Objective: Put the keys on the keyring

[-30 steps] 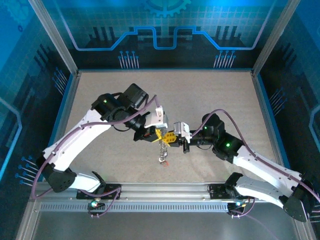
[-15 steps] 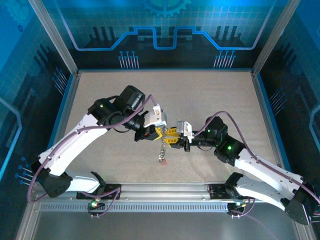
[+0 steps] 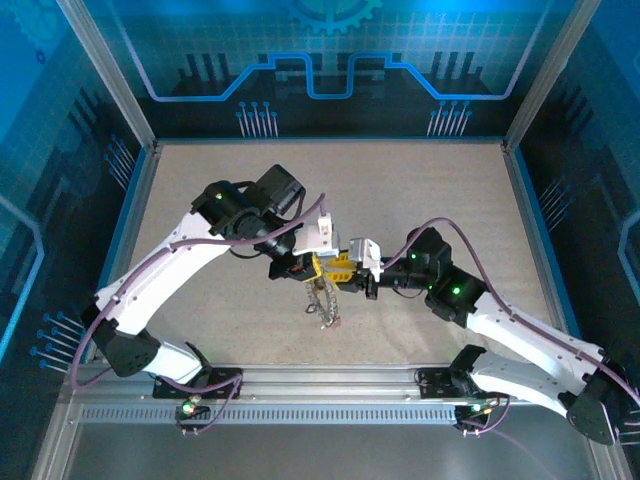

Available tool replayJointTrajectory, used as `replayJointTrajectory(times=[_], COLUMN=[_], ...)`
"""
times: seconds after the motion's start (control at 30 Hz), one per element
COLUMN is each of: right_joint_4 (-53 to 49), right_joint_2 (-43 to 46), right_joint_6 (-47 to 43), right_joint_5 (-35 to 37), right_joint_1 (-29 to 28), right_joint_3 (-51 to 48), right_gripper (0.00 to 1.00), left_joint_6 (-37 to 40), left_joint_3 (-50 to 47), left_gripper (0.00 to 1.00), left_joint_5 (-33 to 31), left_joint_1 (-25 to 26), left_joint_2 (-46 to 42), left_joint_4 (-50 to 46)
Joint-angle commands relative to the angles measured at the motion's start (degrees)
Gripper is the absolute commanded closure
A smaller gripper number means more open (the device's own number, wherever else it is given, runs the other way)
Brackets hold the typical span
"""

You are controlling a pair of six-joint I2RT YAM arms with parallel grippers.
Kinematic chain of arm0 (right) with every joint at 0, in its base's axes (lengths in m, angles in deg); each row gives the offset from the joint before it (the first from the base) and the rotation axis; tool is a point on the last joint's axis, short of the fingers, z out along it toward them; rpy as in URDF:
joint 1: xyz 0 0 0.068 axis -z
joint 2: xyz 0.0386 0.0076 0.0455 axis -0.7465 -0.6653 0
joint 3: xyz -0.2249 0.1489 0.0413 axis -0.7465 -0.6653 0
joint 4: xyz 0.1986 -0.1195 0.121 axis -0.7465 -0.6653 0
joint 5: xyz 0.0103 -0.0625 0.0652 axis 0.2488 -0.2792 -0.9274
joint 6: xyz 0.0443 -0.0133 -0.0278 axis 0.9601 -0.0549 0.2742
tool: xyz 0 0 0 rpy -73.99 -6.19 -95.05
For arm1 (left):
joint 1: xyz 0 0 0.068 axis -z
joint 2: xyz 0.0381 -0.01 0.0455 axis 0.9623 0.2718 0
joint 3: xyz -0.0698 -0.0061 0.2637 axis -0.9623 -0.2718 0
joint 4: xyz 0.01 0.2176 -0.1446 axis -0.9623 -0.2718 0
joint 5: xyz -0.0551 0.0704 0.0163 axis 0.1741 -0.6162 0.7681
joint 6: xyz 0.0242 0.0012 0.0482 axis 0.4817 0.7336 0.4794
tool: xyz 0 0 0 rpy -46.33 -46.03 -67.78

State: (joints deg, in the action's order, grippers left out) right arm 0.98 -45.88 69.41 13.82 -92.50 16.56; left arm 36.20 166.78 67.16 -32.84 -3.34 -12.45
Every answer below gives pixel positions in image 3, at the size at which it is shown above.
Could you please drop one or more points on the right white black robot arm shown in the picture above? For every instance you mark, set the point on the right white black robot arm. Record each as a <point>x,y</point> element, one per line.
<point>525,330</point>

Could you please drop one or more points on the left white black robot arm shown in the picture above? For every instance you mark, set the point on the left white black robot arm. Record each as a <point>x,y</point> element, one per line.
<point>160,270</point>

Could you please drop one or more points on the aluminium table side rail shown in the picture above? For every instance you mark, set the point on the aluminium table side rail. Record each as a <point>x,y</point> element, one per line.
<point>530,215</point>
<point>136,215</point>

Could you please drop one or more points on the aluminium mounting rail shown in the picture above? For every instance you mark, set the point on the aluminium mounting rail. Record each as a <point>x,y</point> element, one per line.
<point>330,382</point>

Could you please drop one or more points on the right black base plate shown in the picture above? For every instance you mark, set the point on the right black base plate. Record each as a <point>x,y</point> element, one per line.
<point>432,382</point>

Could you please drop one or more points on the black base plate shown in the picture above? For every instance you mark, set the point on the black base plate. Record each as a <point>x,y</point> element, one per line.
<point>432,382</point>
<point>225,375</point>

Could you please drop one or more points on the aluminium table end rail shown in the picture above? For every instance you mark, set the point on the aluminium table end rail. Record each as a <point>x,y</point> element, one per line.
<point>330,141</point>

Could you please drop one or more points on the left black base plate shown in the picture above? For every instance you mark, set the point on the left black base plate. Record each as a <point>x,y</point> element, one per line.
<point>225,375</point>

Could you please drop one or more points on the aluminium frame post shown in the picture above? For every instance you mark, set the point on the aluminium frame post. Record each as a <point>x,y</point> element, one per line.
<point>550,75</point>
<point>110,75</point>

